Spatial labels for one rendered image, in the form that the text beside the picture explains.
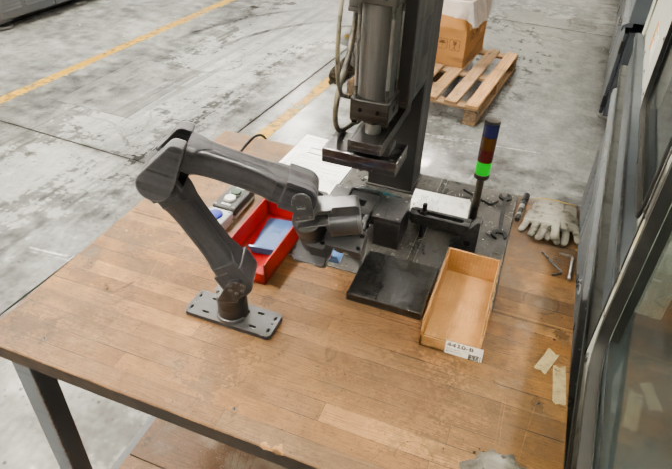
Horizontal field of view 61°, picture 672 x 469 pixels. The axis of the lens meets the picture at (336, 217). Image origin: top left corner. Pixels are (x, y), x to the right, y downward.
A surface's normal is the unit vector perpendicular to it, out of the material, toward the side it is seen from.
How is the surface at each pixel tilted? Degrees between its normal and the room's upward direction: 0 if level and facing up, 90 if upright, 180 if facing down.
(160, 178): 90
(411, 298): 0
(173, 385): 0
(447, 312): 0
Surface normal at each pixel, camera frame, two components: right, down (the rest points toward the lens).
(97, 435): 0.04, -0.81
